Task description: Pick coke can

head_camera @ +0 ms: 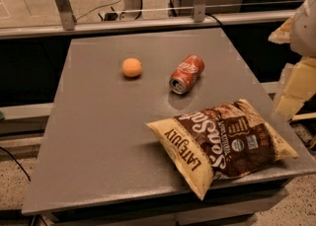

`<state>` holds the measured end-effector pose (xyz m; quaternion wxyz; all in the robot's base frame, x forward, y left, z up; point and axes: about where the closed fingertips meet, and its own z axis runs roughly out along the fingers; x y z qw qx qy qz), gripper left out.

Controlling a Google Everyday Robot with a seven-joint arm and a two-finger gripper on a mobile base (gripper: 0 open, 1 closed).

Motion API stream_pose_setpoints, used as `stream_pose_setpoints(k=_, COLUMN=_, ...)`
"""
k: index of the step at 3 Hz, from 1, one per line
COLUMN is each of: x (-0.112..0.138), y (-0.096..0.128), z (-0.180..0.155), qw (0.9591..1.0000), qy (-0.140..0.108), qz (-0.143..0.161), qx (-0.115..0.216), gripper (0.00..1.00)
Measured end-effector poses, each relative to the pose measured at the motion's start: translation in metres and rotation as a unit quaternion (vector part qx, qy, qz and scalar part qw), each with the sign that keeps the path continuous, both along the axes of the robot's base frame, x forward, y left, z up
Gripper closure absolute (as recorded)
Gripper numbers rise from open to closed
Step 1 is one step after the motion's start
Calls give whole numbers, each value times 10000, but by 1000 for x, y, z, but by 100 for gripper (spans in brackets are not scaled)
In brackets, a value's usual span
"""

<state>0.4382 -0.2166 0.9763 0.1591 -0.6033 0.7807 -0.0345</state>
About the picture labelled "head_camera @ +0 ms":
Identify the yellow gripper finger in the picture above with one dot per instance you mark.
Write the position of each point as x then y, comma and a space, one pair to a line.
282, 34
296, 86

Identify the red coke can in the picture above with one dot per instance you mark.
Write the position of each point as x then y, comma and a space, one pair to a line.
186, 74

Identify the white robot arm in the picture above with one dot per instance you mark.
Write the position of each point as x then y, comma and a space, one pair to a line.
303, 30

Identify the brown yellow chip bag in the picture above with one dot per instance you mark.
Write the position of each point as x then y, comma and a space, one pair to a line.
225, 142

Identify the orange fruit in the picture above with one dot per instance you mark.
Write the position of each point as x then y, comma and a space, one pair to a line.
131, 67

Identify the grey table base frame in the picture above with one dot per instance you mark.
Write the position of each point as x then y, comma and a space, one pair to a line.
221, 205

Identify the left metal rail bracket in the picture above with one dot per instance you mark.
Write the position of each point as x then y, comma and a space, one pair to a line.
66, 15

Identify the metal guard rail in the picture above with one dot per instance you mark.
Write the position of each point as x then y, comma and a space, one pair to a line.
174, 23

